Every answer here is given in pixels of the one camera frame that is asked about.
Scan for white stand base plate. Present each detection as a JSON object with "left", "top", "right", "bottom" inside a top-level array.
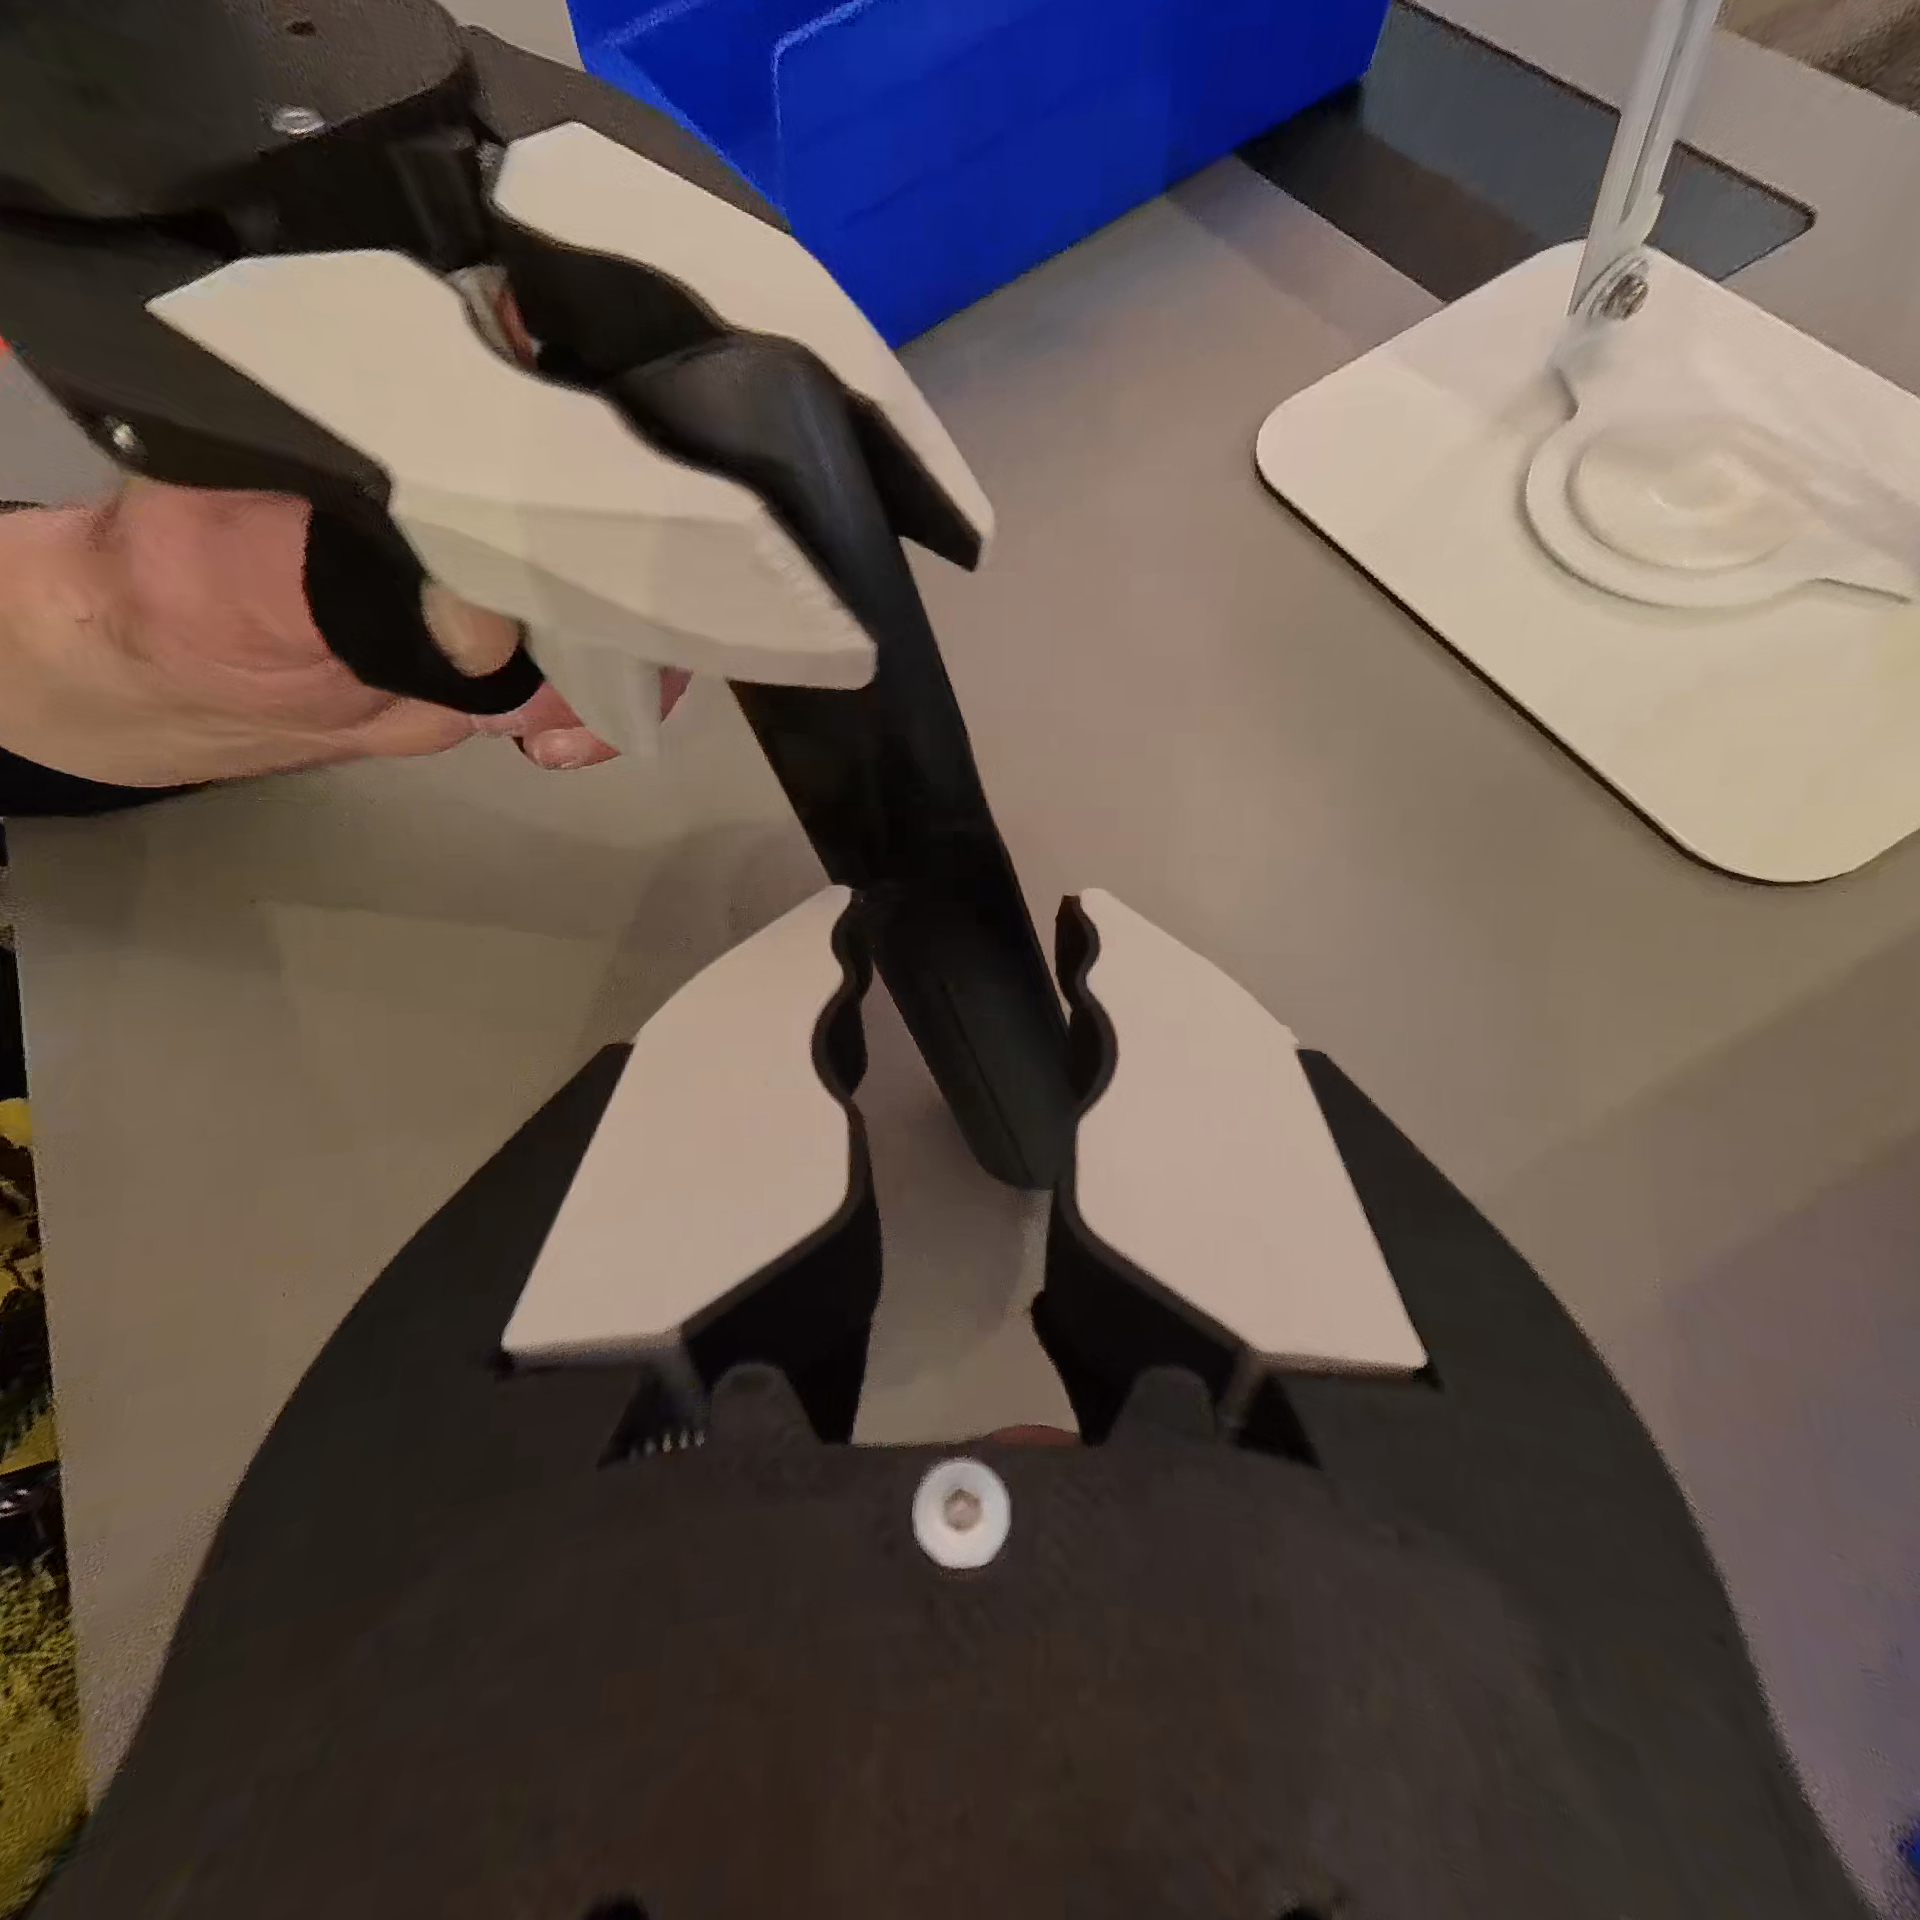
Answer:
[{"left": 1250, "top": 237, "right": 1920, "bottom": 888}]

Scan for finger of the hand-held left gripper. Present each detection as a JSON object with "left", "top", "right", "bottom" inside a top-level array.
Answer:
[
  {"left": 145, "top": 243, "right": 881, "bottom": 766},
  {"left": 480, "top": 122, "right": 994, "bottom": 579}
]

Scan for person's black yellow shirt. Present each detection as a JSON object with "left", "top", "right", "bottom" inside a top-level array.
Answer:
[{"left": 0, "top": 1090, "right": 91, "bottom": 1879}]

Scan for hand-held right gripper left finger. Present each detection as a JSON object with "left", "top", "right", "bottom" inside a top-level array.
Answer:
[{"left": 503, "top": 888, "right": 888, "bottom": 1446}]

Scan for black remote control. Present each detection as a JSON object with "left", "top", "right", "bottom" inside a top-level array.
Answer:
[{"left": 613, "top": 332, "right": 1078, "bottom": 1188}]

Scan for person's left hand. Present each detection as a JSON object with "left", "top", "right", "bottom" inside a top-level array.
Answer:
[{"left": 0, "top": 478, "right": 697, "bottom": 790}]

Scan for large blue plastic bin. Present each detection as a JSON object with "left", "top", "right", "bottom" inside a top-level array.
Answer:
[{"left": 566, "top": 0, "right": 1396, "bottom": 354}]

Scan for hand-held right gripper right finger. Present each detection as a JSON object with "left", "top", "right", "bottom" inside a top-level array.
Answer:
[{"left": 1026, "top": 888, "right": 1432, "bottom": 1449}]

